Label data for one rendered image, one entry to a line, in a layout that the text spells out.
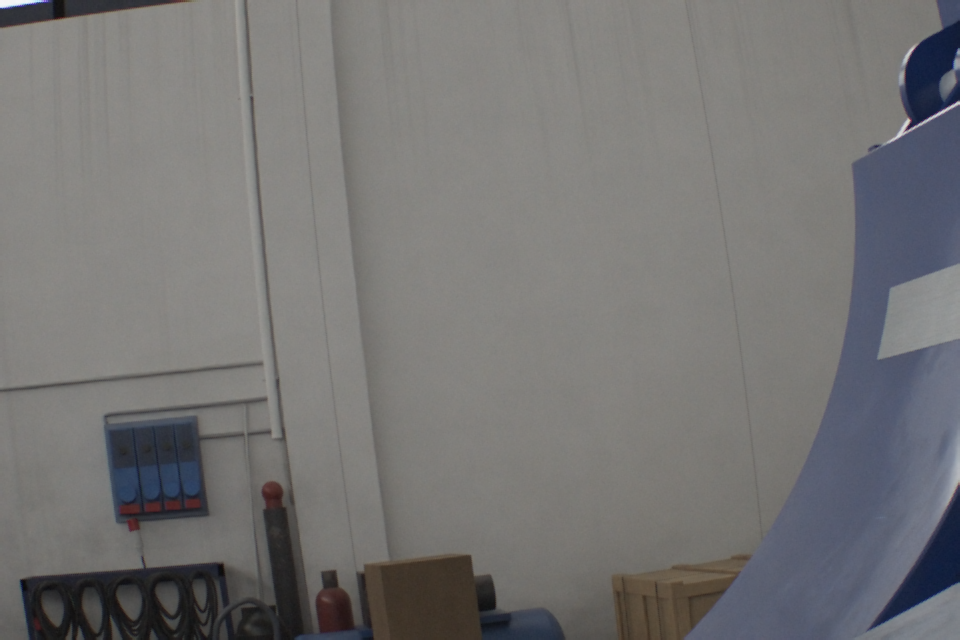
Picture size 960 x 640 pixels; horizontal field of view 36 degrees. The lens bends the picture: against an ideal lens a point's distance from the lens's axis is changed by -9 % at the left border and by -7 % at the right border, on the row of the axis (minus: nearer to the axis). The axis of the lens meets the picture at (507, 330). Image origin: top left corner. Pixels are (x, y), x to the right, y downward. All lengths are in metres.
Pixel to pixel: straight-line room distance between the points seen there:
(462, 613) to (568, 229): 2.82
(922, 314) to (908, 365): 0.09
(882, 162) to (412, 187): 6.62
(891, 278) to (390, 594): 5.03
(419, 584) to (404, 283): 2.31
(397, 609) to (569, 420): 2.25
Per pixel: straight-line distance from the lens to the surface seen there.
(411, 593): 7.64
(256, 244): 9.22
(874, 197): 3.03
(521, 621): 8.34
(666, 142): 9.81
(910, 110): 3.17
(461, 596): 7.71
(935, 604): 0.97
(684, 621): 7.87
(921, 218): 2.82
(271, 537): 8.97
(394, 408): 9.24
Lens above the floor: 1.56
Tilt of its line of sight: 5 degrees up
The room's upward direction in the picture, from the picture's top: 7 degrees counter-clockwise
